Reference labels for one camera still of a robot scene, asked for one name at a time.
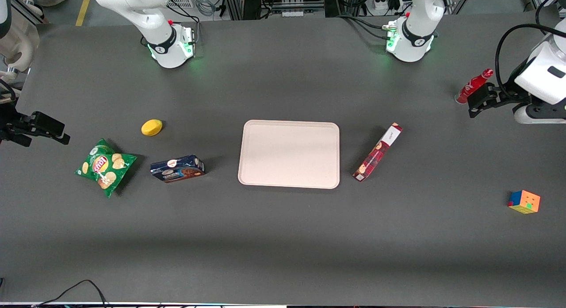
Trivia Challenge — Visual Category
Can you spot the black base cable bundle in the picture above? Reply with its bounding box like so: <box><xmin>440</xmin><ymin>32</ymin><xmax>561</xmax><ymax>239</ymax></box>
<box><xmin>337</xmin><ymin>14</ymin><xmax>398</xmax><ymax>39</ymax></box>

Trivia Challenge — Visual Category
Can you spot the red cookie box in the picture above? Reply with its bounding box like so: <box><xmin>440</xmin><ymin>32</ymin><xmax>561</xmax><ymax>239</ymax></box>
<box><xmin>352</xmin><ymin>123</ymin><xmax>404</xmax><ymax>182</ymax></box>

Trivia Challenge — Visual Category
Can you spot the colourful puzzle cube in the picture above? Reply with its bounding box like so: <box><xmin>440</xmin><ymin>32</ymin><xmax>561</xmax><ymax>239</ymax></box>
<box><xmin>508</xmin><ymin>190</ymin><xmax>541</xmax><ymax>215</ymax></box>

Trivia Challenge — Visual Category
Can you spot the grey coiled cable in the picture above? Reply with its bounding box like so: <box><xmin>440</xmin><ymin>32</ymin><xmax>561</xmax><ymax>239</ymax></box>
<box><xmin>195</xmin><ymin>0</ymin><xmax>218</xmax><ymax>17</ymax></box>

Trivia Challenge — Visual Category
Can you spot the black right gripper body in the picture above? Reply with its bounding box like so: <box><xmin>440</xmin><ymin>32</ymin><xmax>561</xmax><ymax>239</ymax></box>
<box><xmin>0</xmin><ymin>105</ymin><xmax>32</xmax><ymax>142</ymax></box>

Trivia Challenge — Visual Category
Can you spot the white power strip with plugs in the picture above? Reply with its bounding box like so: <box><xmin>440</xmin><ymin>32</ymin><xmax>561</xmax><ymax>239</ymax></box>
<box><xmin>373</xmin><ymin>0</ymin><xmax>401</xmax><ymax>15</ymax></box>

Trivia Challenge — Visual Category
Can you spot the beige plastic tray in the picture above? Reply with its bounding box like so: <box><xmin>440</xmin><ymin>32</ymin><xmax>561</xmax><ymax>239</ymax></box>
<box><xmin>238</xmin><ymin>119</ymin><xmax>340</xmax><ymax>189</ymax></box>

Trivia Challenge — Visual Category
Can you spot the green chips bag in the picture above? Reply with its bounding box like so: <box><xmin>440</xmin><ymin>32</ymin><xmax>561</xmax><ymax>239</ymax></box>
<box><xmin>74</xmin><ymin>138</ymin><xmax>138</xmax><ymax>198</ymax></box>

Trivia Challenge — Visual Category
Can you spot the blue cookie box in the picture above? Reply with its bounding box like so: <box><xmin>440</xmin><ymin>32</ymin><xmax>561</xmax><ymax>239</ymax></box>
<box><xmin>150</xmin><ymin>154</ymin><xmax>206</xmax><ymax>184</ymax></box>

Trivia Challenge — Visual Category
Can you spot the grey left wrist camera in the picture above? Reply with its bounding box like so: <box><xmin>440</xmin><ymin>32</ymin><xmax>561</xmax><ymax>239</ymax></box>
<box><xmin>512</xmin><ymin>104</ymin><xmax>566</xmax><ymax>124</ymax></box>

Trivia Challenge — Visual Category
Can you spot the red bottle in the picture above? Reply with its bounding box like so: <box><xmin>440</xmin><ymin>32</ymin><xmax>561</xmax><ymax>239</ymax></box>
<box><xmin>455</xmin><ymin>69</ymin><xmax>494</xmax><ymax>105</ymax></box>

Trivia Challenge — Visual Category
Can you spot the black loose cable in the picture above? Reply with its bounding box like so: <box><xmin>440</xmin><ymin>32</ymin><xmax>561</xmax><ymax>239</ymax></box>
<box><xmin>37</xmin><ymin>279</ymin><xmax>110</xmax><ymax>308</ymax></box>

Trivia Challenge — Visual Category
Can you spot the yellow lemon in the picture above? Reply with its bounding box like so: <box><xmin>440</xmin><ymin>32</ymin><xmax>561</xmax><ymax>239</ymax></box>
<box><xmin>141</xmin><ymin>119</ymin><xmax>163</xmax><ymax>136</ymax></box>

